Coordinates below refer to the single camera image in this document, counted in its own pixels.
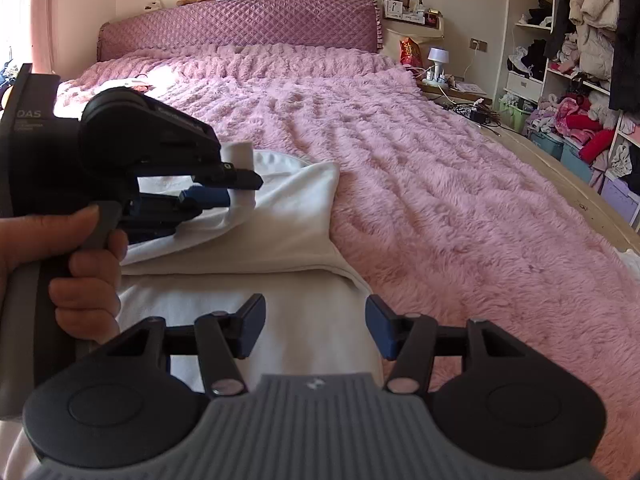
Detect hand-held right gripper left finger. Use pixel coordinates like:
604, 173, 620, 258
102, 293, 267, 397

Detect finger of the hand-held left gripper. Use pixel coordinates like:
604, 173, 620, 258
121, 184, 232, 243
136, 161, 264, 192

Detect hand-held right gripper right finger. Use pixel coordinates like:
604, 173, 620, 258
365, 295, 541, 396

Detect white sweatshirt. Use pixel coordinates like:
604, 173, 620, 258
0, 141, 387, 480

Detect pile of pink clothes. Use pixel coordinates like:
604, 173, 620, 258
536, 91, 622, 142

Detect pile of clothes in wardrobe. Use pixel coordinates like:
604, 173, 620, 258
607, 0, 640, 114

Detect person's left hand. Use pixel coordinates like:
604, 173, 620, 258
0, 206, 131, 347

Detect small pale garment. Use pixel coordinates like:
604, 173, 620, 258
119, 76, 152, 95

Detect pink curtain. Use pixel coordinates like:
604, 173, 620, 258
26, 0, 57, 75

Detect pink quilted pillow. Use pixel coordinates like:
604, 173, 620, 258
97, 0, 386, 63

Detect pink fluffy blanket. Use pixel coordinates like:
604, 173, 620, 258
52, 41, 640, 480

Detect red snack bag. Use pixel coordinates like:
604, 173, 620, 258
398, 37, 424, 69

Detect cream bedside shelf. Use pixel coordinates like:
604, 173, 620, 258
381, 2, 446, 67

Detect white table lamp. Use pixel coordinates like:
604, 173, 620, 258
427, 47, 451, 84

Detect wooden nightstand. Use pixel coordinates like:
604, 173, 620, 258
416, 80, 494, 105

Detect teal storage bin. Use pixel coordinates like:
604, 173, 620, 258
559, 140, 597, 184
529, 130, 567, 162

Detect green storage bin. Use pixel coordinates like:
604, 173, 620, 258
499, 97, 537, 132

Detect purple storage bin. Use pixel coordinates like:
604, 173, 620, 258
599, 175, 640, 225

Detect white drawer box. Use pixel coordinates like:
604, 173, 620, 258
503, 70, 544, 102

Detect red garment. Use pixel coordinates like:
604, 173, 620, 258
565, 114, 617, 164

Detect white open wardrobe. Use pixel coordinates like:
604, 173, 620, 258
499, 0, 640, 235

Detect short black jacket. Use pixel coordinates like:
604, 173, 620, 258
544, 0, 577, 62

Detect cream puffer coat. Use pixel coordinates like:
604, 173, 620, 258
566, 0, 622, 67

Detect wooden bed frame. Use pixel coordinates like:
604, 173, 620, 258
479, 124, 640, 257

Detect tangled black cables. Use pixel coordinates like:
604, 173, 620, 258
439, 99, 502, 129

